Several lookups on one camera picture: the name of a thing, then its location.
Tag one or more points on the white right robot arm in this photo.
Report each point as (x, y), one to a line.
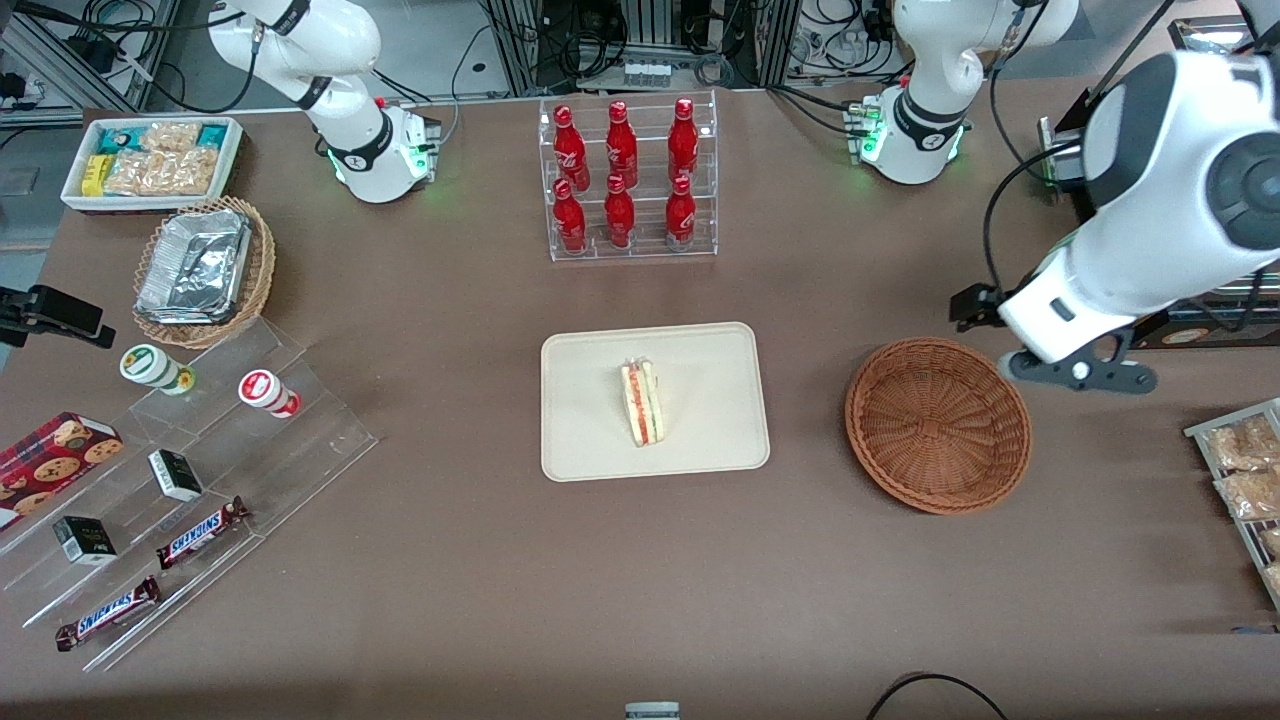
(370, 150)

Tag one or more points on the aluminium frame beam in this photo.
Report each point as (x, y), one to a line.
(45, 50)

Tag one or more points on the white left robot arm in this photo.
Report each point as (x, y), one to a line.
(1180, 200)

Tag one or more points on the green lid cup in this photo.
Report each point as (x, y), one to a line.
(148, 365)

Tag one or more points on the light wicker basket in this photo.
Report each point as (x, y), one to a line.
(262, 270)

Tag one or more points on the triangle sandwich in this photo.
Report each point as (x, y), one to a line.
(640, 400)

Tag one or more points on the tray of snack bags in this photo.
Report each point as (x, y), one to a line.
(1200, 430)

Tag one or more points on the clear acrylic stepped shelf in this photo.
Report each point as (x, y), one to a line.
(300, 440)

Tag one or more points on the small grey device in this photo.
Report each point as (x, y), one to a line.
(652, 711)

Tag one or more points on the clear acrylic bottle rack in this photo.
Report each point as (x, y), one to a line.
(650, 150)

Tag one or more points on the teal snack packet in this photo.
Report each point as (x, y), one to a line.
(212, 135)
(120, 140)

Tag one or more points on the brown wicker basket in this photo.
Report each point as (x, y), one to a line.
(940, 425)

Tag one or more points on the aluminium frame rack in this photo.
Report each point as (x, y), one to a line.
(780, 40)

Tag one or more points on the small black carton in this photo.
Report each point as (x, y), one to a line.
(85, 540)
(175, 475)

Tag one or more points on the red lid cup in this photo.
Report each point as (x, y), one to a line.
(260, 388)

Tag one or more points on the small blue object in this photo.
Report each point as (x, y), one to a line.
(1255, 630)

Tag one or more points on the yellow snack packet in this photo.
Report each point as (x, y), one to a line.
(95, 175)

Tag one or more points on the Snickers chocolate bar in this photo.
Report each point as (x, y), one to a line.
(108, 613)
(203, 532)

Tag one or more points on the cream plastic tray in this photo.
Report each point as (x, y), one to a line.
(580, 400)

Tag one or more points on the white power strip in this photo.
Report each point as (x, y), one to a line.
(648, 72)

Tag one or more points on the black power adapter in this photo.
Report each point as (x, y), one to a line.
(95, 50)

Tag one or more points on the white rectangular snack bin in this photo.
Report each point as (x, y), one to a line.
(150, 201)

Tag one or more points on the clear bag of crackers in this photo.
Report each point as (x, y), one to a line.
(172, 135)
(160, 172)
(1272, 540)
(1250, 495)
(1275, 578)
(1240, 445)

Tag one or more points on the red tartan cookie box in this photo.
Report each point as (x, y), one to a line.
(50, 460)

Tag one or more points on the aluminium foil container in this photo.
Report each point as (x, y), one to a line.
(195, 265)

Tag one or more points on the black machine yellow panel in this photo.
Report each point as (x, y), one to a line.
(1210, 335)

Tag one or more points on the red cola bottle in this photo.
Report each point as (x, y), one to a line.
(683, 140)
(568, 148)
(621, 145)
(619, 212)
(570, 215)
(680, 210)

